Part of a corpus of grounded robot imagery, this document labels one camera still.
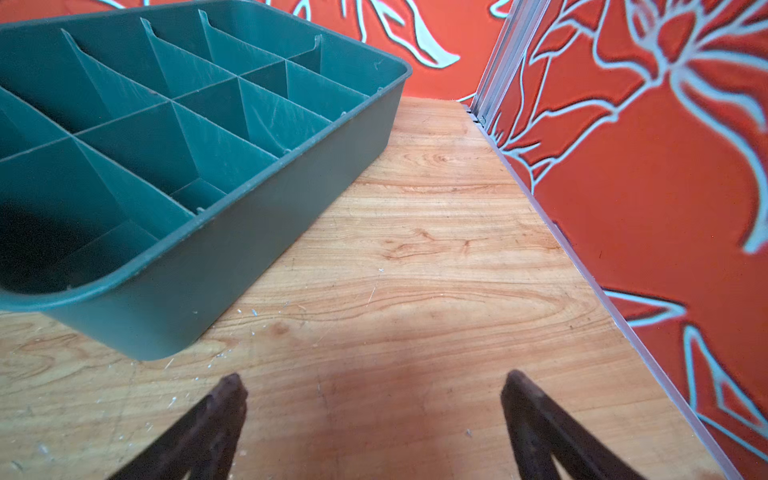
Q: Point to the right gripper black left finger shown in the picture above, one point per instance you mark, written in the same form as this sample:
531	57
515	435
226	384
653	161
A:
201	444

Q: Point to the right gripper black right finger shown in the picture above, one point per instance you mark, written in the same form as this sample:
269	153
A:
544	436

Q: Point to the green divided organizer tray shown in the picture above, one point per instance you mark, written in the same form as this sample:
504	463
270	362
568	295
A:
155	161

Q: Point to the aluminium frame rail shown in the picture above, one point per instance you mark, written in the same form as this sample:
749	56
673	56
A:
520	24

